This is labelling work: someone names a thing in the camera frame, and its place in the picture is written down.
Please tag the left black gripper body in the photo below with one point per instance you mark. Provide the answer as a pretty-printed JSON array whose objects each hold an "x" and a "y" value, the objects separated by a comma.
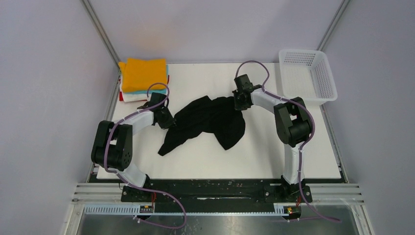
[{"x": 167, "y": 119}]

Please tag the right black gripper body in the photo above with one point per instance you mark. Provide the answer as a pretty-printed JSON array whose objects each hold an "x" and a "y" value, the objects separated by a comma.
[{"x": 239, "y": 105}]

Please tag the black t shirt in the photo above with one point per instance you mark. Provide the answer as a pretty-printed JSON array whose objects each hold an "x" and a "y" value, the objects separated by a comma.
[{"x": 215, "y": 116}]

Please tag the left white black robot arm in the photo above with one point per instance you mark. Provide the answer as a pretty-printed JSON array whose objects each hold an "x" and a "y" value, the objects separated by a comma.
[{"x": 112, "y": 148}]

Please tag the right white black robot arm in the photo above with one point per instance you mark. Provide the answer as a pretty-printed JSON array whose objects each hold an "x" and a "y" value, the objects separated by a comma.
[{"x": 293, "y": 125}]

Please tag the teal folded t shirt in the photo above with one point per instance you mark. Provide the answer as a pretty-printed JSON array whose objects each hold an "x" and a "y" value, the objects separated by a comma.
[{"x": 163, "y": 91}]

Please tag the white folded t shirt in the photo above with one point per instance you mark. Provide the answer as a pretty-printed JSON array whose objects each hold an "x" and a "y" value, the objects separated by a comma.
[{"x": 136, "y": 96}]

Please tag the red folded t shirt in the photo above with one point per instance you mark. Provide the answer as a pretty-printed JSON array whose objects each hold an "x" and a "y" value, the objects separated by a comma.
[{"x": 121, "y": 96}]

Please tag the orange folded t shirt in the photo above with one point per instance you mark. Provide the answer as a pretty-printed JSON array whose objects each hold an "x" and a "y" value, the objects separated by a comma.
[{"x": 140, "y": 75}]

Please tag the white plastic perforated basket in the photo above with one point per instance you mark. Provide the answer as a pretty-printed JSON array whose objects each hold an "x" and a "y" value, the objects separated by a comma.
[{"x": 307, "y": 74}]

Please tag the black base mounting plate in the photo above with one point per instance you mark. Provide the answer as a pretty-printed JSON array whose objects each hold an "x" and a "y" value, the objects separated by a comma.
[{"x": 231, "y": 195}]

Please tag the white slotted cable duct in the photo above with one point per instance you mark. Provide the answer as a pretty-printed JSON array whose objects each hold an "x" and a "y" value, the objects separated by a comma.
[{"x": 101, "y": 209}]

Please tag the left aluminium frame post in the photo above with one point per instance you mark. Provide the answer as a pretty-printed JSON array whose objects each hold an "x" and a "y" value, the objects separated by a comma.
[{"x": 100, "y": 30}]

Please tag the aluminium frame post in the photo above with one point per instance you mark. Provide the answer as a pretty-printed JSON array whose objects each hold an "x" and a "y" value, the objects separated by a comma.
[
  {"x": 100, "y": 30},
  {"x": 333, "y": 24}
]

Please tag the right aluminium frame post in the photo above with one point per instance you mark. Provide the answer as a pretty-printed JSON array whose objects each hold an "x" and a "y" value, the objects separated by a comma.
[{"x": 333, "y": 24}]

